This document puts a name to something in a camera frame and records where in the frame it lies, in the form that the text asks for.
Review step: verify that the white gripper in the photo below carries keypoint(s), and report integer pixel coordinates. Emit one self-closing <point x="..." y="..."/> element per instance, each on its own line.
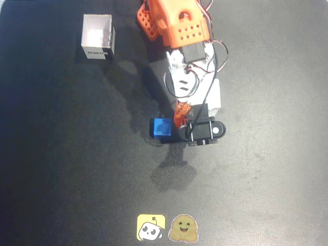
<point x="181" y="114"/>

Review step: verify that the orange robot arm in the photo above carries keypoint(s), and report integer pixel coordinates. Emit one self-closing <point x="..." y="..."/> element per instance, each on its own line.
<point x="176" y="20"/>

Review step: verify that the blue cube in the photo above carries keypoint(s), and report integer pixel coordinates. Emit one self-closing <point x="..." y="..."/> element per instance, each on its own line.
<point x="161" y="128"/>

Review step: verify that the white cardboard box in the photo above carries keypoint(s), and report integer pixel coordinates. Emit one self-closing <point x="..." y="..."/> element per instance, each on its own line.
<point x="97" y="36"/>

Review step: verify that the black table mat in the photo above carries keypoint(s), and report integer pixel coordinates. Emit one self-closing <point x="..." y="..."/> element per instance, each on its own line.
<point x="256" y="166"/>

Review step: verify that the hugging face emoji sticker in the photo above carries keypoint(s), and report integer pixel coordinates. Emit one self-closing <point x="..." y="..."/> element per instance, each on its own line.
<point x="183" y="228"/>

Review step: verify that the yellow robot sticker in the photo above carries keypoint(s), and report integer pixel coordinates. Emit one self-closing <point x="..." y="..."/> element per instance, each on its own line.
<point x="150" y="228"/>

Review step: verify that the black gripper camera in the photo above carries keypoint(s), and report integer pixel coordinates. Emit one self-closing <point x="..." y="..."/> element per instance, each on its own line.
<point x="202" y="130"/>

